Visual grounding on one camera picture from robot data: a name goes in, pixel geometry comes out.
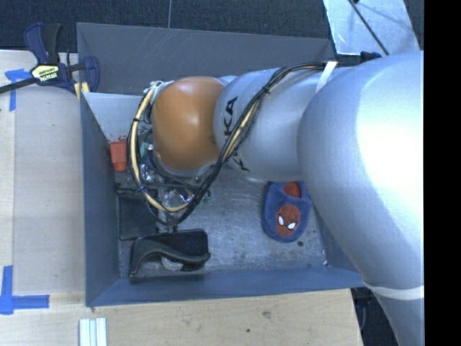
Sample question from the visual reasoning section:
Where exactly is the pale wood board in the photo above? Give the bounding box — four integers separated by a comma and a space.
13, 84, 87, 296

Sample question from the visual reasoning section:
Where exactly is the grey metal bin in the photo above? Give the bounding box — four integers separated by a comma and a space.
76, 22, 365, 308

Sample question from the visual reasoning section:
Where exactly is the orange block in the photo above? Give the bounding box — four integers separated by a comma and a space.
109, 139, 128, 173

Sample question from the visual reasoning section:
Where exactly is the blue slipper with red face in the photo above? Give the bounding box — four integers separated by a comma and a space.
261, 180, 313, 244

